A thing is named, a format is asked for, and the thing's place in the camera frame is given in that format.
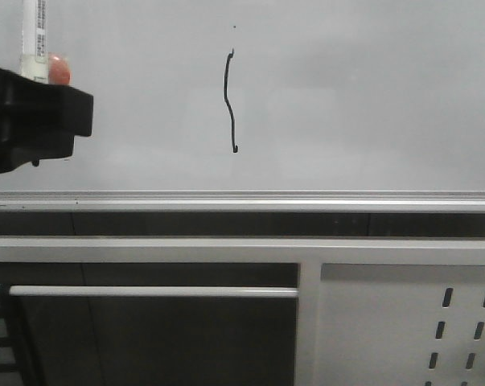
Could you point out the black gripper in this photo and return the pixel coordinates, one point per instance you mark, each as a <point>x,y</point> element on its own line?
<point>39,121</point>

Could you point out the white whiteboard marker pen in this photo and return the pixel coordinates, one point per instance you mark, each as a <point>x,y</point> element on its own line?
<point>34,62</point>

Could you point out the red round magnet on marker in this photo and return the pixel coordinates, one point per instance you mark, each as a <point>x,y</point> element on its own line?
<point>59,71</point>

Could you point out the grey black striped chair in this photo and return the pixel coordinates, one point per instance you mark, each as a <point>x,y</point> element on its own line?
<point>17,363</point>

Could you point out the white whiteboard with aluminium frame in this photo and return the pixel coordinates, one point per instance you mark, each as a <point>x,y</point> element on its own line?
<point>269,105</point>

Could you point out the white metal rack frame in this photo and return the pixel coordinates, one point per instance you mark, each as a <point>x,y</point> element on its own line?
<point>228,311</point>

